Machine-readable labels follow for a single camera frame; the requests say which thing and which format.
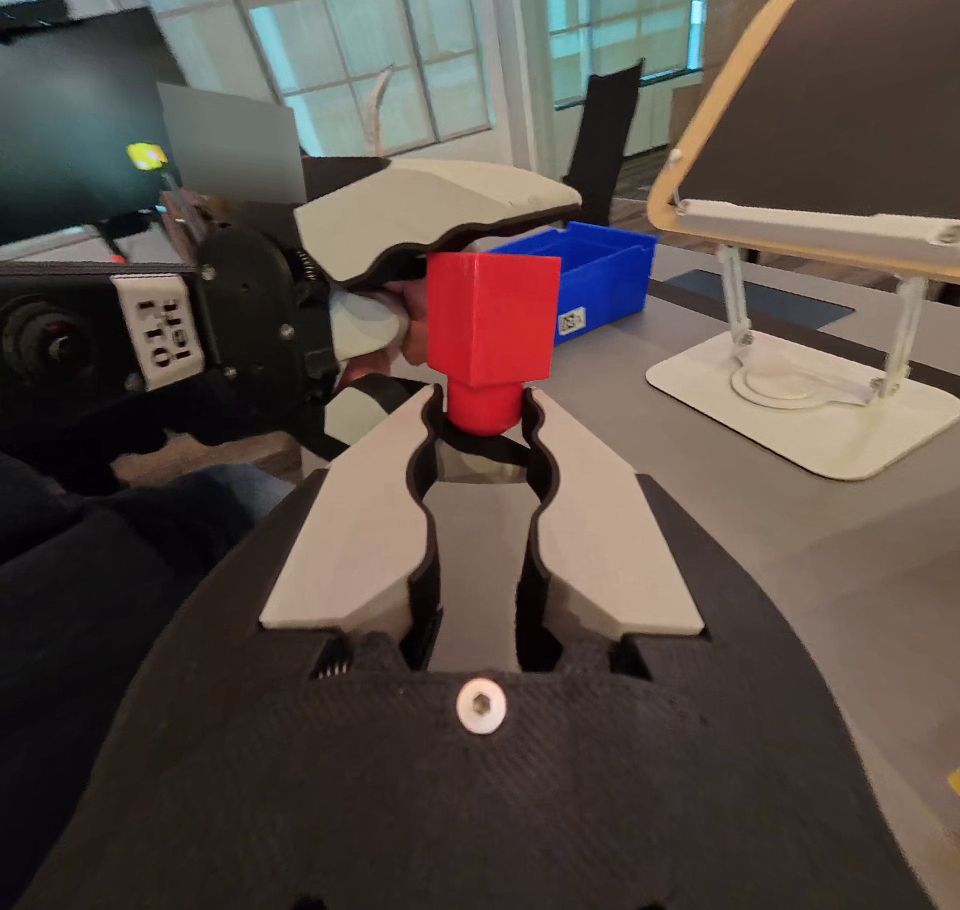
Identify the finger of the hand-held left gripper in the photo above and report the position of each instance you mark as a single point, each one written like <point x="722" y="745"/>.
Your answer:
<point x="420" y="205"/>
<point x="360" y="412"/>

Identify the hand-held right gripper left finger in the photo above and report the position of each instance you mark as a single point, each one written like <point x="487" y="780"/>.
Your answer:
<point x="345" y="550"/>

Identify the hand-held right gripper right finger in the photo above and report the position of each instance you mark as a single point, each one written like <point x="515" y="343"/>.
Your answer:
<point x="615" y="550"/>

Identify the red toy block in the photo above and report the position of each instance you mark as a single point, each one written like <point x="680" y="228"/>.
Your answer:
<point x="492" y="318"/>

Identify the person's left hand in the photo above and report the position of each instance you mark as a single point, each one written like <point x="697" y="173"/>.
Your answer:
<point x="417" y="333"/>

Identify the black pillar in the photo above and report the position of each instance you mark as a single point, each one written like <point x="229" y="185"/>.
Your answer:
<point x="603" y="138"/>

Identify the blue plastic bin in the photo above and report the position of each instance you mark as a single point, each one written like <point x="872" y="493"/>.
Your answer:
<point x="608" y="273"/>

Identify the person's dark clothing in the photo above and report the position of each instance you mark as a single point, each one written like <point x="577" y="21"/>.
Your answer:
<point x="105" y="625"/>

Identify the black monitor screen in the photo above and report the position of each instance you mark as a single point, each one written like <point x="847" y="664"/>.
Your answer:
<point x="75" y="115"/>

